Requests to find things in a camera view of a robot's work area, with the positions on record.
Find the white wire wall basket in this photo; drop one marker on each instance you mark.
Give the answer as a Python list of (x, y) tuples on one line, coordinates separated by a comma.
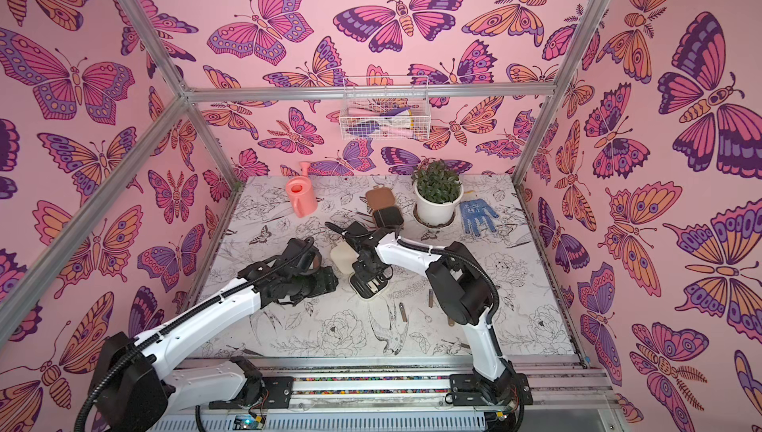
[(386, 107)]

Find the dark brown clipper case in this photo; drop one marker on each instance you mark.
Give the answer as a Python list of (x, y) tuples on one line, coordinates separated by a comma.
[(383, 208)]

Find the cream clipper case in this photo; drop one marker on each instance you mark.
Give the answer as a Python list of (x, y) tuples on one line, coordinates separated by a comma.
[(344, 257)]

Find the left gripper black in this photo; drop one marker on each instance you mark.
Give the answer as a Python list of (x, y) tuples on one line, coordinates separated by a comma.
[(325, 282)]

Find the pink watering can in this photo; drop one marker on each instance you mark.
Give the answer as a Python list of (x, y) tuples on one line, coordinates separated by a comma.
[(301, 192)]

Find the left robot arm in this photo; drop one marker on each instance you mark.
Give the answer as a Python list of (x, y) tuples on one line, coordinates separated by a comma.
[(136, 380)]

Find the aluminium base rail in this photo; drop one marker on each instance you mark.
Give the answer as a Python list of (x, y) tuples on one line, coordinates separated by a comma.
[(407, 394)]

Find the white potted green plant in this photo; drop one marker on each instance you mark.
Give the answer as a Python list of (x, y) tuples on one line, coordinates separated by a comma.
[(438, 190)]

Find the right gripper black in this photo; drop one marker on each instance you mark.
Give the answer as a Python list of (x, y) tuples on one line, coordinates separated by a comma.
[(366, 277)]

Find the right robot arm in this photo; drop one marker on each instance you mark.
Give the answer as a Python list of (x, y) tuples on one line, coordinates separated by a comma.
[(463, 289)]

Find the grey nail clipper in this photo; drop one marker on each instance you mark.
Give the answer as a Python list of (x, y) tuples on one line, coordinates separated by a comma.
[(403, 312)]

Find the blue gardening glove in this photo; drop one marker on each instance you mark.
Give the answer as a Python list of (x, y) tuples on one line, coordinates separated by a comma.
[(476, 216)]

